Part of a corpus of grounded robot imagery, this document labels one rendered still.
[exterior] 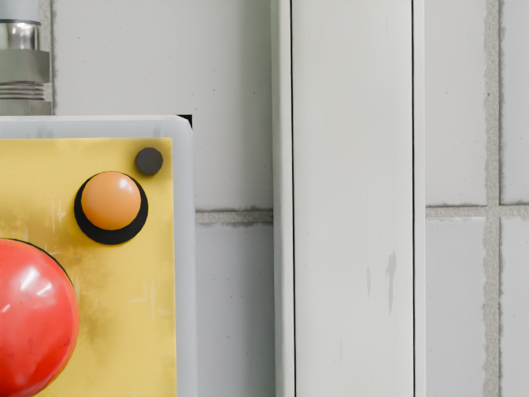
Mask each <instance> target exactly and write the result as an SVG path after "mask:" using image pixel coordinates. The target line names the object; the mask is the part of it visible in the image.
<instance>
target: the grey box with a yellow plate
mask: <svg viewBox="0 0 529 397"><path fill-rule="evenodd" d="M107 171H116V172H121V173H125V174H128V175H129V176H131V177H132V178H134V179H135V180H136V181H137V182H138V183H139V184H140V185H141V186H142V188H143V190H144V191H145V193H146V197H147V199H148V205H149V210H148V217H147V219H146V223H145V224H144V226H143V228H142V230H141V231H140V232H139V233H138V234H137V235H136V236H135V237H134V238H132V239H130V240H128V241H127V242H124V243H121V244H115V245H108V244H102V243H98V242H95V241H94V240H92V239H90V238H89V237H88V236H86V235H85V234H84V233H83V232H82V230H81V229H80V227H79V225H78V224H77V222H76V219H75V214H74V202H75V198H76V194H77V192H78V190H79V189H80V187H81V185H82V184H83V183H84V182H85V181H86V180H87V179H89V178H90V177H92V176H93V175H95V174H98V173H101V172H107ZM0 239H11V240H16V241H20V242H22V243H26V244H28V245H31V246H33V247H35V248H37V249H39V250H40V251H42V252H44V253H45V254H47V255H48V256H49V257H50V258H52V259H53V260H54V261H55V262H56V263H57V264H58V265H59V266H60V267H61V268H62V269H63V271H64V272H65V274H66V276H67V277H68V278H69V280H70V281H71V284H72V286H73V288H74V290H75V293H76V297H77V300H78V303H79V308H80V331H79V335H78V339H77V342H76V347H75V350H74V351H73V354H72V357H71V359H70V360H69V362H68V364H67V366H66V367H65V369H64V370H63V372H62V373H61V374H60V375H59V377H58V378H57V379H56V380H55V381H54V382H53V383H52V384H50V385H49V386H48V387H47V388H46V389H44V390H43V391H41V392H40V393H38V394H37V395H34V396H32V397H198V347H197V300H196V253H195V205H194V133H193V128H192V114H171V115H75V116H0Z"/></svg>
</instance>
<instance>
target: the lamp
mask: <svg viewBox="0 0 529 397"><path fill-rule="evenodd" d="M140 203H141V198H140V194H139V189H138V188H137V186H136V184H135V182H133V181H132V180H131V179H130V178H129V177H128V176H125V175H124V174H122V173H118V172H111V171H109V172H105V173H99V174H98V175H97V176H94V177H92V179H91V180H90V181H89V182H88V183H87V184H86V186H85V188H84V189H83V192H82V198H81V204H82V208H83V212H84V214H85V216H86V217H87V219H88V220H89V221H90V222H91V223H92V224H93V225H95V226H97V227H99V228H101V229H105V230H116V229H121V228H123V227H125V226H127V225H129V224H130V223H131V222H132V221H133V220H134V219H135V218H136V216H137V214H138V212H139V209H140Z"/></svg>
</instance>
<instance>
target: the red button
mask: <svg viewBox="0 0 529 397"><path fill-rule="evenodd" d="M79 331H80V308H79V303H78V300H77V297H76V293H75V290H74V288H73V286H72V284H71V281H70V280H69V278H68V277H67V276H66V274H65V272H64V271H63V269H62V268H61V267H60V266H59V265H58V264H57V263H56V262H55V261H54V260H53V259H52V258H50V257H49V256H48V255H47V254H45V253H44V252H42V251H40V250H39V249H37V248H35V247H33V246H31V245H28V244H26V243H22V242H20V241H16V240H11V239H0V397H32V396H34V395H37V394H38V393H40V392H41V391H43V390H44V389H46V388H47V387H48V386H49V385H50V384H52V383H53V382H54V381H55V380H56V379H57V378H58V377H59V375H60V374H61V373H62V372H63V370H64V369H65V367H66V366H67V364H68V362H69V360H70V359H71V357H72V354H73V351H74V350H75V347H76V342H77V339H78V335H79Z"/></svg>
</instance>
